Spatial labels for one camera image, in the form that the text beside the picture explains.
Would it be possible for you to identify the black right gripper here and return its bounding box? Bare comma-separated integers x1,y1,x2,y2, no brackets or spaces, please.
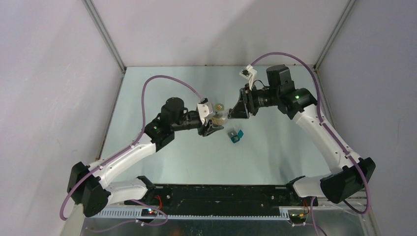
228,84,279,120

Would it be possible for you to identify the clear pill bottle gold lid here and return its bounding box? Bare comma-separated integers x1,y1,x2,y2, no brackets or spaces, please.
209,111,228,126

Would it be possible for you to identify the green lidded black jar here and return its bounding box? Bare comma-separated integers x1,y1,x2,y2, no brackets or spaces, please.
215,103,225,112

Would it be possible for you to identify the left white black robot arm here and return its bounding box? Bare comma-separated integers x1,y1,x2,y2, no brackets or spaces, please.
67,97,223,217

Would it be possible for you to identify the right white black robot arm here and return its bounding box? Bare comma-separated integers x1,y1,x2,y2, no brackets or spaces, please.
228,64,376,206

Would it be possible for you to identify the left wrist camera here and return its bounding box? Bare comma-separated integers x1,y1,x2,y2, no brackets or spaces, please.
197,98,216,125

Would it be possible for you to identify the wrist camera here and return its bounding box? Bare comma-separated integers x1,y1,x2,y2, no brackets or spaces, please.
197,98,216,125
239,64,258,90

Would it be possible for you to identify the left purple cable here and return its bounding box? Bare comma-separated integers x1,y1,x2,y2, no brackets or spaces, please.
59,75,204,225

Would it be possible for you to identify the purple cable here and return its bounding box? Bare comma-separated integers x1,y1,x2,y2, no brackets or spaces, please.
59,75,204,225
251,52,372,236

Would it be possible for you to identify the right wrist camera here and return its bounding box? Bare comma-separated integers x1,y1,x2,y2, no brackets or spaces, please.
239,64,258,90

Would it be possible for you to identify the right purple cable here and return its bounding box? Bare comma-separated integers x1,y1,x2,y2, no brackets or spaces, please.
251,52,372,236

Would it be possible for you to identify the aluminium frame post right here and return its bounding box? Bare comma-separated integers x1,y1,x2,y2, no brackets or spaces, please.
313,0,357,72

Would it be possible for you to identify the aluminium frame post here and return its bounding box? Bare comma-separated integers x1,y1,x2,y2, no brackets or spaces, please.
82,0,127,74
313,0,357,72

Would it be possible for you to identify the aluminium frame post left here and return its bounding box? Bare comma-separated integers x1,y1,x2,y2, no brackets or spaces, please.
82,0,127,74

